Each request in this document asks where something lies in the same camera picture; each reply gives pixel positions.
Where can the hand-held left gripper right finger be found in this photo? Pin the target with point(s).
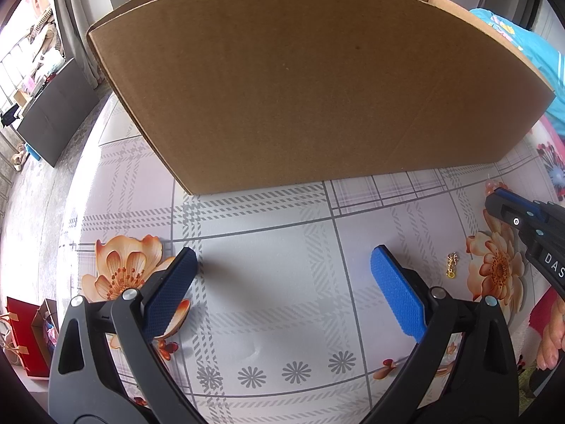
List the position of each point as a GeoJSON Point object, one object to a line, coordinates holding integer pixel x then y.
{"type": "Point", "coordinates": [397, 291]}

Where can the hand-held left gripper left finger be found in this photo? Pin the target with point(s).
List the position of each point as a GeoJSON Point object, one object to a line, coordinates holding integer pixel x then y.
{"type": "Point", "coordinates": [170, 291]}

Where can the beige shoe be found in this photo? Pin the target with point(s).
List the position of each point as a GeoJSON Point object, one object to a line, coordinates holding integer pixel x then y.
{"type": "Point", "coordinates": [18, 159]}

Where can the blue garment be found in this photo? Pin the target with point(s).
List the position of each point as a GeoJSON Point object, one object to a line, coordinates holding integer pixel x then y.
{"type": "Point", "coordinates": [543, 53]}

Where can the brown cardboard box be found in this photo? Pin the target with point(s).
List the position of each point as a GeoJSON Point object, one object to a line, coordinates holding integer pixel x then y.
{"type": "Point", "coordinates": [309, 75]}

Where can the brown paper bag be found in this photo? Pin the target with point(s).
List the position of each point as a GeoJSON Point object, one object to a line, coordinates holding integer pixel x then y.
{"type": "Point", "coordinates": [46, 313]}

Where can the grey curtain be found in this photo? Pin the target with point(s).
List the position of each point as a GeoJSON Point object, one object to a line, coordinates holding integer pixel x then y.
{"type": "Point", "coordinates": [75, 9]}

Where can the red paper bag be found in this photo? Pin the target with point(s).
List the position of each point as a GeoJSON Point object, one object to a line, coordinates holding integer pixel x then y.
{"type": "Point", "coordinates": [24, 340]}

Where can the dark grey cabinet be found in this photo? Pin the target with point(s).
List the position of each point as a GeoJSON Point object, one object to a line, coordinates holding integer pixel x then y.
{"type": "Point", "coordinates": [57, 115]}

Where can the pink floral blanket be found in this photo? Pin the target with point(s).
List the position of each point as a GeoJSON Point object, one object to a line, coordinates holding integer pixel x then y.
{"type": "Point", "coordinates": [554, 150]}

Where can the person's right hand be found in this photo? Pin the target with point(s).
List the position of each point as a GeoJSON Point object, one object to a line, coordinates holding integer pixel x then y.
{"type": "Point", "coordinates": [554, 340]}

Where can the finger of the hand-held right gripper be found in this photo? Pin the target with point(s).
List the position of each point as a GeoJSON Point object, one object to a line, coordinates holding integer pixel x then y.
{"type": "Point", "coordinates": [503, 210]}

